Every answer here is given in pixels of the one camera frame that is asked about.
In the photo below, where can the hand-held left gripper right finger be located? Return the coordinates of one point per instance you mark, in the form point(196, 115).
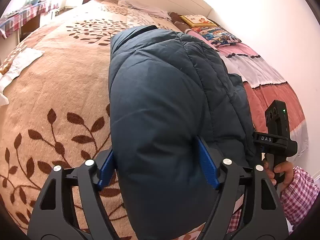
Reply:
point(208, 166)

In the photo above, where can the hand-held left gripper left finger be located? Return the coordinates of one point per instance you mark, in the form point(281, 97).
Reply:
point(106, 171)

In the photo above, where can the dark navy puffer jacket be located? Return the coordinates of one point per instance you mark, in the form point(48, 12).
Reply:
point(155, 117)

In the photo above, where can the person's right forearm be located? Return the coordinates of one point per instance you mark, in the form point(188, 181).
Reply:
point(300, 195)

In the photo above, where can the person's right hand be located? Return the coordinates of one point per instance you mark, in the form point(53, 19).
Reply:
point(286, 171)

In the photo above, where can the pink striped quilt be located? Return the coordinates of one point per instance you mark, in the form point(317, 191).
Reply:
point(265, 75)

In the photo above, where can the brown leaf-pattern blanket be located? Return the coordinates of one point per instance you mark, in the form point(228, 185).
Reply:
point(62, 80)

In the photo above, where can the cartoon print pillow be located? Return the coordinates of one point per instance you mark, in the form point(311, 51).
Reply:
point(217, 35)

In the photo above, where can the yellow embroidered pillow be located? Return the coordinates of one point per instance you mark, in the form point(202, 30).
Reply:
point(197, 20)

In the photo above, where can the white crumpled cloth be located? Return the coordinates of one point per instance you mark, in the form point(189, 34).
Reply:
point(20, 60)

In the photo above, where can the brown pillow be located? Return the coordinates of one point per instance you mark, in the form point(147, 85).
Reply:
point(176, 17)

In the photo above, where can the plaid tablecloth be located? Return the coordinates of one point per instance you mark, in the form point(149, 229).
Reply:
point(27, 12)

